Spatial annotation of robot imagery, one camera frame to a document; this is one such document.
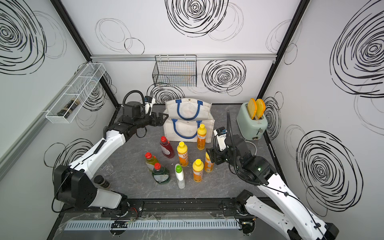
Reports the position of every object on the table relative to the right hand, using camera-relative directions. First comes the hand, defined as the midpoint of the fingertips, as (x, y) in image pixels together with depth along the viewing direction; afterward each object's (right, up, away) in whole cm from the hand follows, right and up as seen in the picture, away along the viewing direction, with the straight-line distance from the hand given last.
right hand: (213, 148), depth 68 cm
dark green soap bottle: (-26, -14, +6) cm, 30 cm away
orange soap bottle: (-5, +4, +15) cm, 16 cm away
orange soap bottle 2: (-15, -2, +6) cm, 16 cm away
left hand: (-27, +16, +13) cm, 34 cm away
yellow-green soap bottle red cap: (-31, -7, +6) cm, 32 cm away
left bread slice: (+28, +21, +24) cm, 42 cm away
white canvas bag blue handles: (-17, +14, +34) cm, 40 cm away
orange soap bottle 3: (-1, -11, +10) cm, 15 cm away
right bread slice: (+32, +20, +23) cm, 44 cm away
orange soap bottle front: (-7, -9, 0) cm, 11 cm away
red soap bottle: (-24, -3, +15) cm, 28 cm away
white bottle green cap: (-16, -13, +2) cm, 20 cm away
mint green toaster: (+25, +7, +21) cm, 34 cm away
